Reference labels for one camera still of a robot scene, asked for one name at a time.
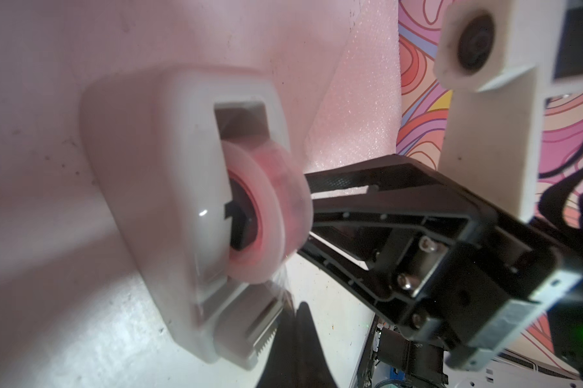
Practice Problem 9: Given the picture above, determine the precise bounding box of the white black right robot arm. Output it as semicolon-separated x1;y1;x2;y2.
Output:
299;155;583;387

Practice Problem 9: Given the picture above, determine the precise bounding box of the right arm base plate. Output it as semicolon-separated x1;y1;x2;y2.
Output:
351;316;448;387

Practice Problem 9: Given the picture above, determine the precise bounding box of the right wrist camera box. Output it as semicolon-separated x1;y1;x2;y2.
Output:
434;1;583;221

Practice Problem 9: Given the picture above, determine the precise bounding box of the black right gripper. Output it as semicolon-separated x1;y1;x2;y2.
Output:
297;155;583;370

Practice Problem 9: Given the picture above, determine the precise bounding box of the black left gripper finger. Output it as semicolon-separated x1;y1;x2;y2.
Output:
257;302;337;388

